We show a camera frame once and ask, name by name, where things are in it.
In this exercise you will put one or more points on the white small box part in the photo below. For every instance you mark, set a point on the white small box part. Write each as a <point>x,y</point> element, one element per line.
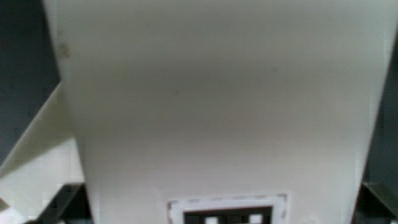
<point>223,92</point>

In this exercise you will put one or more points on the white cabinet body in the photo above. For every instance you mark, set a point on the white cabinet body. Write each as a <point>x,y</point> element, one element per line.
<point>42,165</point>

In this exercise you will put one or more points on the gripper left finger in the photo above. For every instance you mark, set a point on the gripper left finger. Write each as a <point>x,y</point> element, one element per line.
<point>66,210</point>

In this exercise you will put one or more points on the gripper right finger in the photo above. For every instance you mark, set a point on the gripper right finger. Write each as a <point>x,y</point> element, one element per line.
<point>377,205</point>

